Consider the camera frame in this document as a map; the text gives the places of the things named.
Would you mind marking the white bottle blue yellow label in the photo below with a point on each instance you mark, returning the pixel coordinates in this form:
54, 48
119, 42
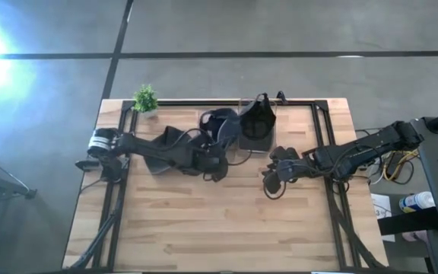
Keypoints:
416, 201

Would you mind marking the white printed paper sheet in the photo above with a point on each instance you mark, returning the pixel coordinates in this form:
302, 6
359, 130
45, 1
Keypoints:
383, 213

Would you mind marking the blue-grey denim cap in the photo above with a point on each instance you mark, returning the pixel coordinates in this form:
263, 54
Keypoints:
223, 122

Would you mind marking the dark olive cap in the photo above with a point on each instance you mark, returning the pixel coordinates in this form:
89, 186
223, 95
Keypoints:
257, 118

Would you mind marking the black metal table frame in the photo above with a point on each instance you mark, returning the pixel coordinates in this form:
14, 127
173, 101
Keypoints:
319, 114

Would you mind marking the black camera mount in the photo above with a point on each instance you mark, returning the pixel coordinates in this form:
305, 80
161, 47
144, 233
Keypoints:
281, 97

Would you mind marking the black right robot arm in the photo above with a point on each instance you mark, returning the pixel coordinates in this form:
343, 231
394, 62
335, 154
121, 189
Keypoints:
359, 152

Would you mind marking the small green potted plant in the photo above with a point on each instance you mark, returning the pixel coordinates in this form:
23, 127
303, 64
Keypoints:
145, 99

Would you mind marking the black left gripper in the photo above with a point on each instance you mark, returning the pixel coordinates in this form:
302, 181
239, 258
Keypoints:
209, 161

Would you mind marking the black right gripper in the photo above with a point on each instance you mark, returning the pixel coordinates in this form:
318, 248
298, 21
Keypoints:
291, 165

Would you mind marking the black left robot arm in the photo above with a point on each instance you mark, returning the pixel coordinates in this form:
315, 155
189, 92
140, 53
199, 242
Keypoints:
146, 146

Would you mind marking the clear plastic bin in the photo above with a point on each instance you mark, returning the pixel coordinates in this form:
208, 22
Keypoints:
204, 114
274, 125

